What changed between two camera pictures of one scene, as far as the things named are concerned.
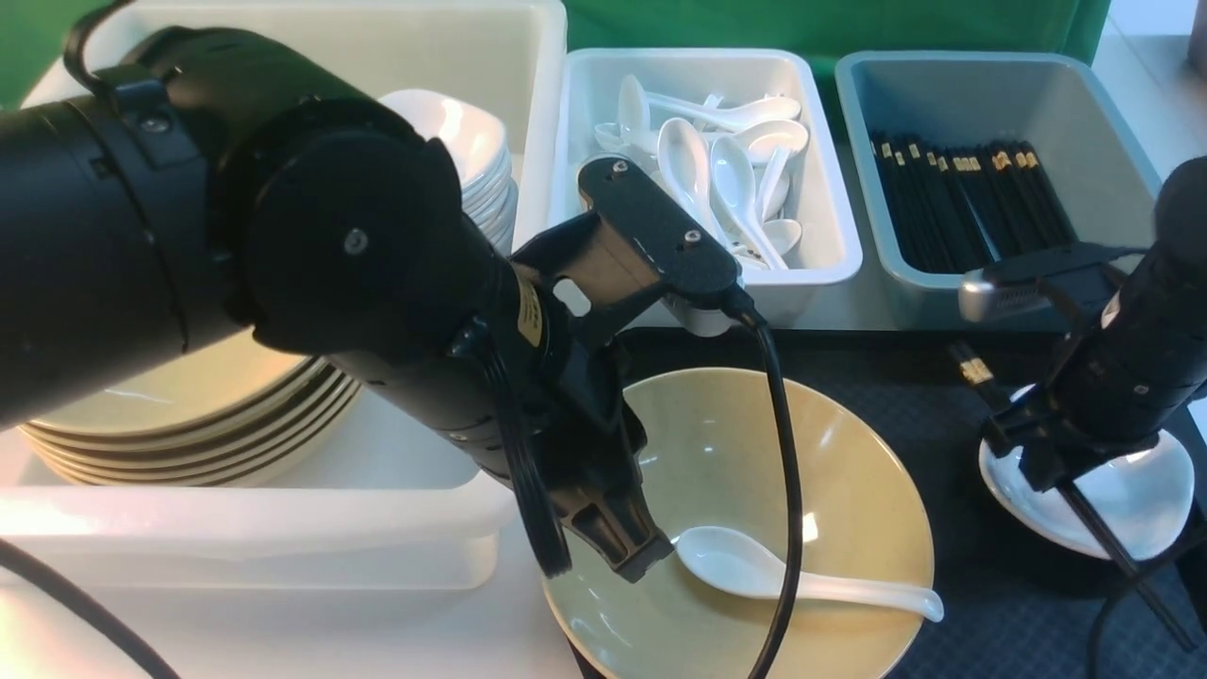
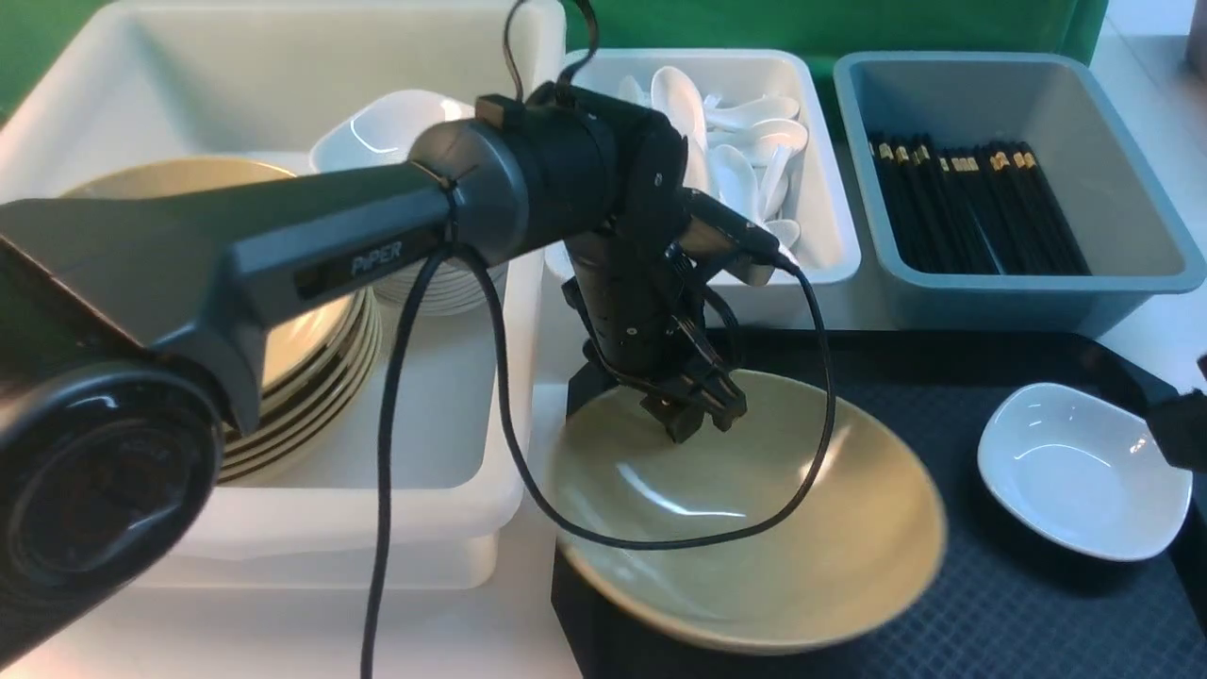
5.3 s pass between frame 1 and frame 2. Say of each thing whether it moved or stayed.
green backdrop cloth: stayed
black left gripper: moved
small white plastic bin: stayed
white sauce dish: stayed
